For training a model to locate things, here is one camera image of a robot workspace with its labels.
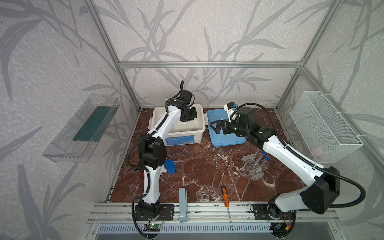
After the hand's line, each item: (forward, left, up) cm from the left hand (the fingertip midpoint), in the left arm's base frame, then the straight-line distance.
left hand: (197, 112), depth 92 cm
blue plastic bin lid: (-7, -17, -19) cm, 26 cm away
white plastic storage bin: (-14, +8, -2) cm, 16 cm away
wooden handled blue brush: (-26, +16, -21) cm, 38 cm away
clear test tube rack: (-25, -32, -17) cm, 44 cm away
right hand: (-13, -11, +10) cm, 19 cm away
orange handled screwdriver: (-46, -16, -17) cm, 52 cm away
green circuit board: (-57, +21, -20) cm, 64 cm away
